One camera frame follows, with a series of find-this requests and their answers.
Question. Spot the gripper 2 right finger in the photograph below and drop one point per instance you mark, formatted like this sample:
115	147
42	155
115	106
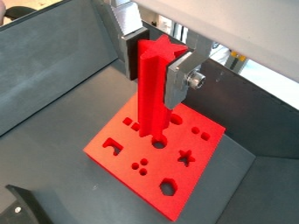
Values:
183	72

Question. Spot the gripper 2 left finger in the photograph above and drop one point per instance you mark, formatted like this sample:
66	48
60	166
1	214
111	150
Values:
129	31

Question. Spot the red star-shaped bar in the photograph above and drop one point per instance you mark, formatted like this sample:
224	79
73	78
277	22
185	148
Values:
155	55

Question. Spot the red foam shape board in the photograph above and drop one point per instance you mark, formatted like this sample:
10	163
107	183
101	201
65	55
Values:
160	170

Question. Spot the black curved fixture block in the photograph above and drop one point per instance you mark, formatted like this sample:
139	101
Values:
25	210

